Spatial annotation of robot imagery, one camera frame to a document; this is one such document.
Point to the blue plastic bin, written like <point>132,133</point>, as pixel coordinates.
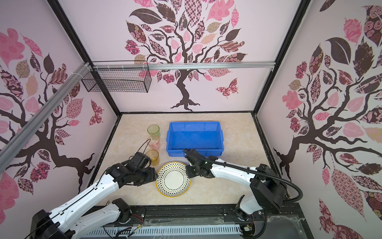
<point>206,137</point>

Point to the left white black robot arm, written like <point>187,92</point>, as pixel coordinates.
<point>72,219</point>

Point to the aluminium left crossbar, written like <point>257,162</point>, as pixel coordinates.
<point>11,149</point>

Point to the pink translucent plastic cup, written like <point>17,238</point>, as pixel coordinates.
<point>154,142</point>

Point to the green translucent plastic cup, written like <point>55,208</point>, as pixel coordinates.
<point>154,130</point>

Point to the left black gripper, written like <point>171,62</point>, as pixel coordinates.
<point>151,174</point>

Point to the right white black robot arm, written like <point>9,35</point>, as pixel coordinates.
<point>268,191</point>

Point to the aluminium crossbar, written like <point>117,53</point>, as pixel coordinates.
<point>184,66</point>
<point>11,149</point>

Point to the aluminium back crossbar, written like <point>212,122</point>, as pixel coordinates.
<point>184,66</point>

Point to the white slotted cable duct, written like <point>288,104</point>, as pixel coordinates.
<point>161,232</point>

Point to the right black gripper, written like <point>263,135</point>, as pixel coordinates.
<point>188,172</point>

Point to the yellow translucent plastic cup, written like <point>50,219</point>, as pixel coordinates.
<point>154,157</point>

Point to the polka dot yellow-rimmed plate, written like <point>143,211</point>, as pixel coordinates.
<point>172,180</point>

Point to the black wire mesh basket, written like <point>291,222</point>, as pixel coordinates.
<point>131,76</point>

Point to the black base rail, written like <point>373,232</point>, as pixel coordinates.
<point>289,223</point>

